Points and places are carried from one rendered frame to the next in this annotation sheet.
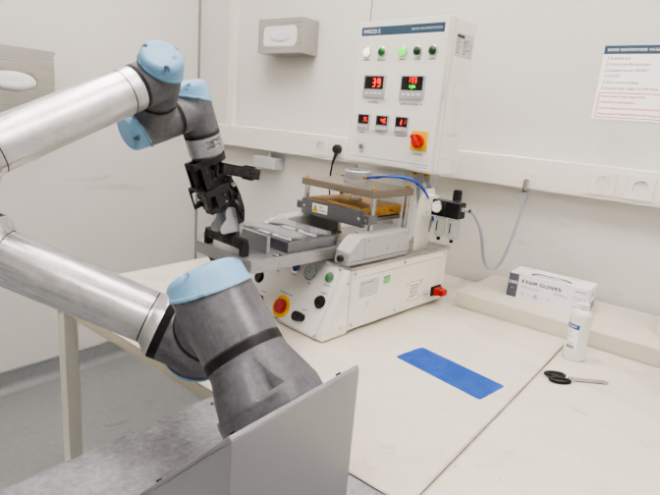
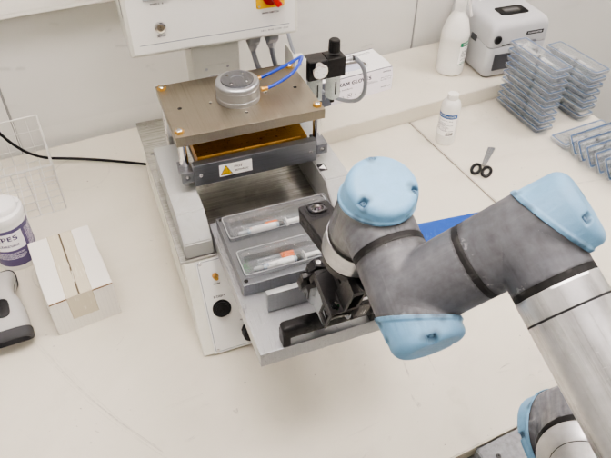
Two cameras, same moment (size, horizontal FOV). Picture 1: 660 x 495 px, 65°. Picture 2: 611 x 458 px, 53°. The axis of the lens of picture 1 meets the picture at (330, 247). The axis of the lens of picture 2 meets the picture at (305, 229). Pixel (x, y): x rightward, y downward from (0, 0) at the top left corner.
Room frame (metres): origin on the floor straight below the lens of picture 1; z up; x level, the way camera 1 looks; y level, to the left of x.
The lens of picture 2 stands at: (0.94, 0.76, 1.70)
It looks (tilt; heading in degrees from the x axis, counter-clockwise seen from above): 43 degrees down; 296
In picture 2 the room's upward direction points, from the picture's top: 1 degrees clockwise
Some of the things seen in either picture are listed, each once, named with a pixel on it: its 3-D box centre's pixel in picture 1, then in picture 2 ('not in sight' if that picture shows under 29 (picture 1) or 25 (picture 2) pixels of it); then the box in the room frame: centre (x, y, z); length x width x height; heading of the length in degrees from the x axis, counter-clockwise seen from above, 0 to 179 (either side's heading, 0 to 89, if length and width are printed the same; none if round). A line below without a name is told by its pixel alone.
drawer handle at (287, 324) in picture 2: (225, 241); (329, 320); (1.15, 0.24, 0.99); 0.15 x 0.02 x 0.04; 47
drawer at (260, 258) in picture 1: (271, 242); (296, 264); (1.25, 0.15, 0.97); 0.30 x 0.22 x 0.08; 137
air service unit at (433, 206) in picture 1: (445, 215); (323, 74); (1.42, -0.31, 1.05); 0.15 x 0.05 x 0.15; 47
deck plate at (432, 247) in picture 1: (358, 243); (239, 166); (1.50, -0.09, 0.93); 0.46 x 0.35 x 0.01; 137
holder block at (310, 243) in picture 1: (286, 235); (286, 240); (1.29, 0.11, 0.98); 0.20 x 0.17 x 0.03; 47
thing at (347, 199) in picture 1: (357, 197); (244, 116); (1.47, -0.07, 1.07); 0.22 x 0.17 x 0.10; 47
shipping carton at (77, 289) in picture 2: not in sight; (74, 277); (1.70, 0.23, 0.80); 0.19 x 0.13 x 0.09; 142
